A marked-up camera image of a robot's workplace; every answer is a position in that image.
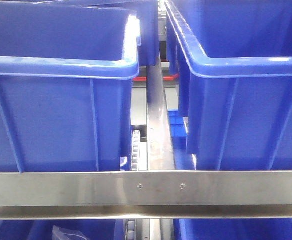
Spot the blue plastic bin left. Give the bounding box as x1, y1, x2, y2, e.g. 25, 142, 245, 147
0, 1, 139, 173

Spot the clear plastic bag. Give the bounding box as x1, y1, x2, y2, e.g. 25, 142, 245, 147
52, 225, 87, 240

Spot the blue plastic bin right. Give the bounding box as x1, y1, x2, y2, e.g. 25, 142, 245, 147
166, 0, 292, 171

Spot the blue bin lower right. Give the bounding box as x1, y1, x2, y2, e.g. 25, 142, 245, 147
173, 218, 292, 240

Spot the blue plastic bin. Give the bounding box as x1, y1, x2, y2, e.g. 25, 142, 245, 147
0, 1, 139, 173
166, 0, 292, 171

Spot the roller track rail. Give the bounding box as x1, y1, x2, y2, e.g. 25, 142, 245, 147
125, 130, 141, 240

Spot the stainless steel shelf frame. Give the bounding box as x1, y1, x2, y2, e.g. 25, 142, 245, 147
0, 63, 292, 240

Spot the blue bin lower left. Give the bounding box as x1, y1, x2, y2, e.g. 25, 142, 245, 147
0, 219, 125, 240

